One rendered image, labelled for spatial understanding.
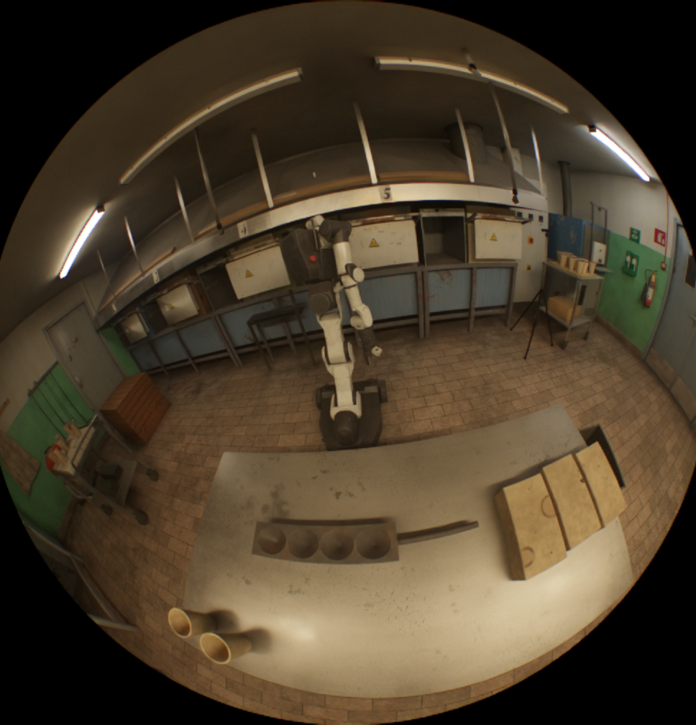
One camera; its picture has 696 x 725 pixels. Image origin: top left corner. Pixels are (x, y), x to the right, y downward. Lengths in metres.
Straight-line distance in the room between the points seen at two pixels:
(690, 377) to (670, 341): 0.59
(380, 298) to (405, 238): 0.71
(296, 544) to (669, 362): 4.29
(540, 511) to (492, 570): 0.16
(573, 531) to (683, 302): 3.68
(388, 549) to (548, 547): 0.35
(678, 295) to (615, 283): 1.22
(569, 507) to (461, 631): 0.35
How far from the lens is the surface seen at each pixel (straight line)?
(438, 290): 2.49
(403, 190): 1.91
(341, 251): 1.18
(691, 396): 4.18
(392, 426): 1.72
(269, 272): 2.21
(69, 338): 4.70
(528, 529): 0.56
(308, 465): 0.66
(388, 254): 2.07
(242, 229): 2.06
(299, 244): 1.22
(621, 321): 4.42
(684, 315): 4.07
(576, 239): 3.71
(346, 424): 1.34
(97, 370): 4.76
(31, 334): 4.60
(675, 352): 4.14
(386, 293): 2.36
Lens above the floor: 1.40
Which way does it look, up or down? 36 degrees down
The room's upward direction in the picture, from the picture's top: 14 degrees counter-clockwise
